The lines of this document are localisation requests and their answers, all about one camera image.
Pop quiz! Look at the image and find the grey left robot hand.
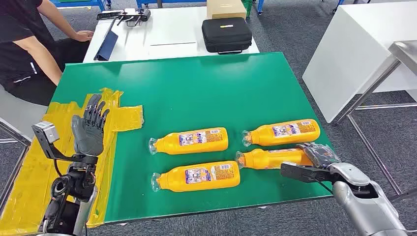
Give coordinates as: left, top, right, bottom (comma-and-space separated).
71, 93, 111, 157

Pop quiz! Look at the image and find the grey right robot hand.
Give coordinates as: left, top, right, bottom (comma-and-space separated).
296, 142, 342, 170

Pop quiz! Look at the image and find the orange detergent bottle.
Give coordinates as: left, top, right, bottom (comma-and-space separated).
241, 118, 321, 148
235, 148, 314, 170
150, 161, 241, 193
149, 127, 229, 156

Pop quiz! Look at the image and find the grey metal bench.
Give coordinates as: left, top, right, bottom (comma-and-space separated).
0, 85, 49, 147

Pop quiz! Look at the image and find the yellow taped plastic sheet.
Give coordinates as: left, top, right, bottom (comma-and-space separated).
0, 87, 144, 236

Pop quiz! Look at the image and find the person's left hand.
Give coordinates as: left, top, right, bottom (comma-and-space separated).
73, 29, 95, 43

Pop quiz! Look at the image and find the person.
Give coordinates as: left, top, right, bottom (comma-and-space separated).
0, 0, 95, 107

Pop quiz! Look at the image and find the white panel desk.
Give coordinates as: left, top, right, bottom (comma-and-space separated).
302, 0, 417, 124

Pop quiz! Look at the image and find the white flat sheet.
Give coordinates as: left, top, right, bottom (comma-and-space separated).
145, 40, 199, 59

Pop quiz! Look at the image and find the black phone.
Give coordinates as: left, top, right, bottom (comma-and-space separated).
96, 10, 123, 21

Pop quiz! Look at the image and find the blue metal rack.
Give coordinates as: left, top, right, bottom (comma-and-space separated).
49, 0, 113, 11

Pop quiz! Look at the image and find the black remote controller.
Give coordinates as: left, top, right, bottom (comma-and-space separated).
116, 8, 152, 28

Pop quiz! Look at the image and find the white table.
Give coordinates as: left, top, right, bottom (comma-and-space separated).
83, 6, 260, 63

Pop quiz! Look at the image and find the black carrying case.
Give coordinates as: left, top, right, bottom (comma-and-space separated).
201, 17, 253, 55

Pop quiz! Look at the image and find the green plastic crate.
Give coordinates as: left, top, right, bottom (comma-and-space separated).
241, 0, 253, 18

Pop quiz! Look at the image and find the cardboard box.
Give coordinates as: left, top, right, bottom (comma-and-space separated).
206, 0, 247, 20

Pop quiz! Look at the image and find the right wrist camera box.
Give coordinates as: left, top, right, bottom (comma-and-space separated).
280, 162, 330, 184

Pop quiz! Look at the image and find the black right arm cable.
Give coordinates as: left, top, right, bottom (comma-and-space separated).
307, 177, 334, 194

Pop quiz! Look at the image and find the steel frame table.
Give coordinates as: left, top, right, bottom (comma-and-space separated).
331, 40, 417, 203

